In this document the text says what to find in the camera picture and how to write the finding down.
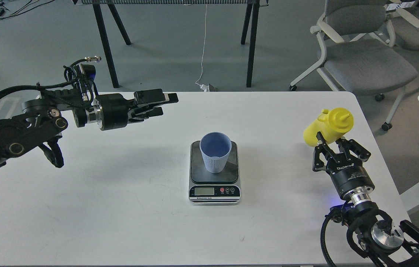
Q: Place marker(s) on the yellow squeeze bottle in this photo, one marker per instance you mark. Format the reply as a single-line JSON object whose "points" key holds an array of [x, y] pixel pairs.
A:
{"points": [[332, 124]]}

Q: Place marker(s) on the digital kitchen scale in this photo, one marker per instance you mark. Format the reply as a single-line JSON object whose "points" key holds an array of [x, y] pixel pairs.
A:
{"points": [[206, 188]]}

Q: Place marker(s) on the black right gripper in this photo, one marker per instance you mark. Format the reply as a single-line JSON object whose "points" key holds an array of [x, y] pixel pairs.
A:
{"points": [[350, 179]]}

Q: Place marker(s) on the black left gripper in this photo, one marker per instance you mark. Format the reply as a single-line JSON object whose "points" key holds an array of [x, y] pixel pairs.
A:
{"points": [[113, 111]]}

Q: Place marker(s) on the black legged background table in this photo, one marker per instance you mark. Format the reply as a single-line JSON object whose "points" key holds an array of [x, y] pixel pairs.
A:
{"points": [[184, 33]]}

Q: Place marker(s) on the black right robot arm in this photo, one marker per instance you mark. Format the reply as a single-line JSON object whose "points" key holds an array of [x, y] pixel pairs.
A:
{"points": [[370, 230]]}

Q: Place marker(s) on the white power adapter on floor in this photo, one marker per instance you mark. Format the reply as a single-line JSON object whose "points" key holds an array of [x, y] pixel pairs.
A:
{"points": [[208, 88]]}

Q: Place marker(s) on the blue ribbed plastic cup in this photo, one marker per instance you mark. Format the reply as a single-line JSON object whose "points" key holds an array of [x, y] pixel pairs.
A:
{"points": [[215, 148]]}

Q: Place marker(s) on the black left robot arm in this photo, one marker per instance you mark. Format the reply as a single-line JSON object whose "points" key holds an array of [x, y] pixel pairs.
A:
{"points": [[41, 122]]}

